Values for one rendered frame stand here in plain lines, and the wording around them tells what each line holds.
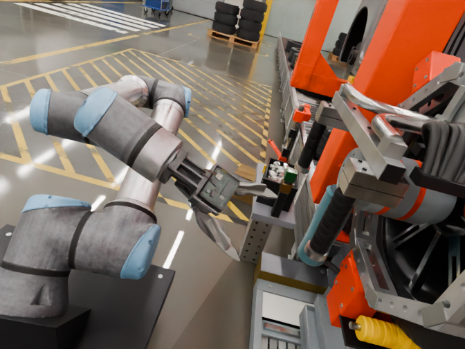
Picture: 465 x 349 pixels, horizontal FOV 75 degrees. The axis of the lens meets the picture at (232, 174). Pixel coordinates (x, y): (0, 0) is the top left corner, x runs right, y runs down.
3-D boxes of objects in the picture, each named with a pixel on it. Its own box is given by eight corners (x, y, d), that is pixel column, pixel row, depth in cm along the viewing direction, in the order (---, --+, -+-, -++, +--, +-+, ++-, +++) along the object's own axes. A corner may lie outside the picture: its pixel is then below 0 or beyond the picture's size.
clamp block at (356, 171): (396, 210, 49) (413, 183, 46) (342, 196, 49) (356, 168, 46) (385, 193, 53) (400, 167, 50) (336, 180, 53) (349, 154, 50)
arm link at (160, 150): (133, 173, 55) (165, 133, 58) (155, 189, 56) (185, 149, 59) (130, 163, 47) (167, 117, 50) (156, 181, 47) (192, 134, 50)
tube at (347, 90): (441, 139, 63) (473, 89, 57) (352, 115, 63) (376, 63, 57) (409, 113, 78) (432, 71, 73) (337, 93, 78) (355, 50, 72)
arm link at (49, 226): (21, 258, 82) (44, 196, 86) (86, 270, 84) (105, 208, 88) (-13, 260, 67) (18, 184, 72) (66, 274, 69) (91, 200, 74)
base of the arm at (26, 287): (-49, 305, 63) (-29, 257, 66) (6, 294, 81) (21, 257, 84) (43, 323, 64) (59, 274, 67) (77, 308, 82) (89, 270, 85)
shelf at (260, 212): (293, 230, 117) (295, 224, 115) (250, 219, 116) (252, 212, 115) (288, 175, 154) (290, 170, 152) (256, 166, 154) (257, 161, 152)
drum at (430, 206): (433, 242, 66) (474, 190, 59) (340, 217, 66) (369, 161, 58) (408, 204, 78) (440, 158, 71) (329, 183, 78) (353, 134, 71)
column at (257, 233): (257, 264, 155) (283, 199, 133) (239, 259, 154) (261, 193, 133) (258, 250, 163) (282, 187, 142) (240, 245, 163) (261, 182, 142)
